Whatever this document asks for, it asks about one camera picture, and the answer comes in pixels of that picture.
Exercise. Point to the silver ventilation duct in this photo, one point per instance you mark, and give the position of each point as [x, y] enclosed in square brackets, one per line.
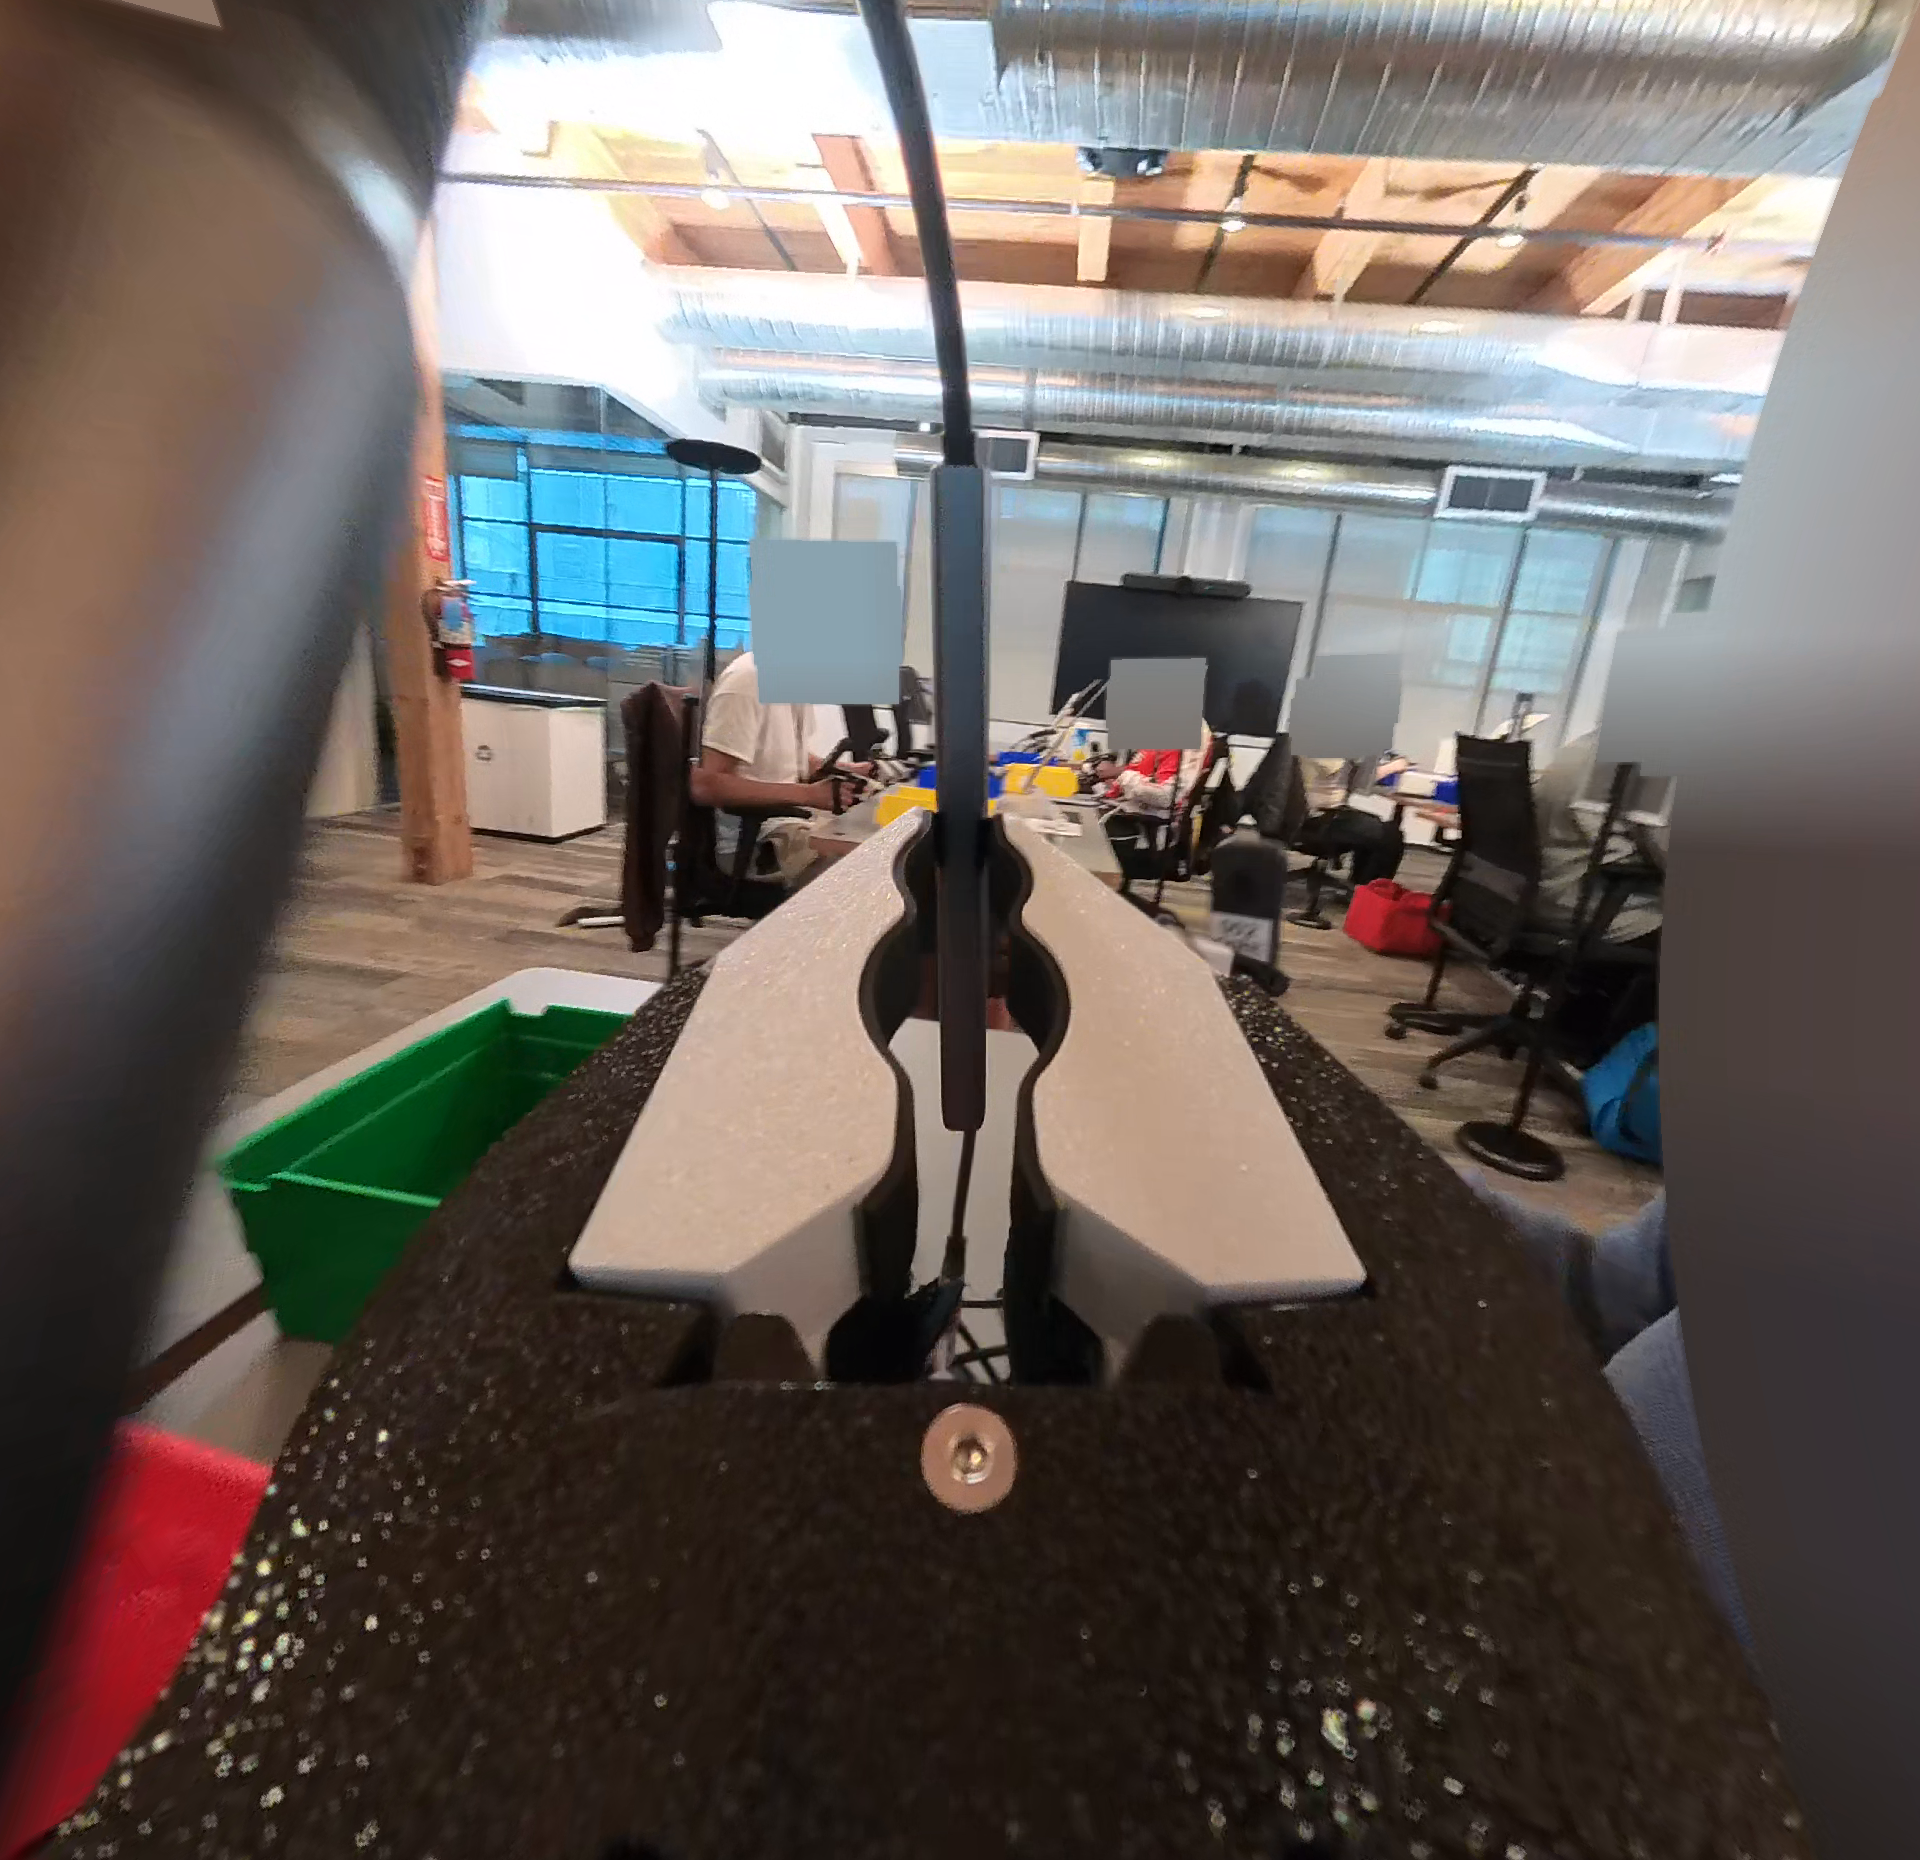
[1349, 45]
[1199, 333]

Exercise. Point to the large black monitor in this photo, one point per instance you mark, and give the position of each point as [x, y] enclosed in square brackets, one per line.
[1199, 644]

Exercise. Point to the red plastic bin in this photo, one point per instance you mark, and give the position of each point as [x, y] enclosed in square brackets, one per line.
[119, 1591]

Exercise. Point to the person's blue jeans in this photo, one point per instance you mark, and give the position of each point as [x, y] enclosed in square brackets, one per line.
[1651, 1380]

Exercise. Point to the wooden post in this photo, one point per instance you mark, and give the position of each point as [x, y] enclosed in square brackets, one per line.
[431, 778]

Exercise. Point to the black round stand base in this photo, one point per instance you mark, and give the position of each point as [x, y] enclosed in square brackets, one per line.
[1512, 1149]

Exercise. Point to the brown jacket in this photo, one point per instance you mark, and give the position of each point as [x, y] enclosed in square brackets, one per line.
[654, 810]

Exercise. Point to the yellow storage bin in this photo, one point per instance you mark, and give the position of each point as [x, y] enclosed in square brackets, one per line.
[905, 799]

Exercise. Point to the green plastic bin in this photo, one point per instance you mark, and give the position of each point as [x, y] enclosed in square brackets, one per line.
[373, 1186]

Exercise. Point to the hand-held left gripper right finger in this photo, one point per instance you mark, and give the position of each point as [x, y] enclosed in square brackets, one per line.
[1185, 1111]

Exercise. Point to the blue bag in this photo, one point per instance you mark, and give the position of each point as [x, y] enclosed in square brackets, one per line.
[1629, 1096]

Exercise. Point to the black office chair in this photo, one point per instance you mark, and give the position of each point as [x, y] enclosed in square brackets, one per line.
[1500, 841]

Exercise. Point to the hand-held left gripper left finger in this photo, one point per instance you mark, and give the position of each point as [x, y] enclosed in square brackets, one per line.
[735, 1111]

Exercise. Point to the red fire extinguisher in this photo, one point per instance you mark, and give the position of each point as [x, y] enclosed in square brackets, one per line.
[454, 633]

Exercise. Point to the white cabinet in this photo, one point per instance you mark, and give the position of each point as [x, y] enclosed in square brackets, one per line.
[534, 761]

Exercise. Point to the dark blurred pole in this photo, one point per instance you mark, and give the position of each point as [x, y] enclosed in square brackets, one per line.
[194, 690]

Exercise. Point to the red bag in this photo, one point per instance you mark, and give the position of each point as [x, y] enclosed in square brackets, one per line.
[1388, 915]

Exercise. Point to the black box with label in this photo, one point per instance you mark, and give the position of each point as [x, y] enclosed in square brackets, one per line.
[1248, 901]

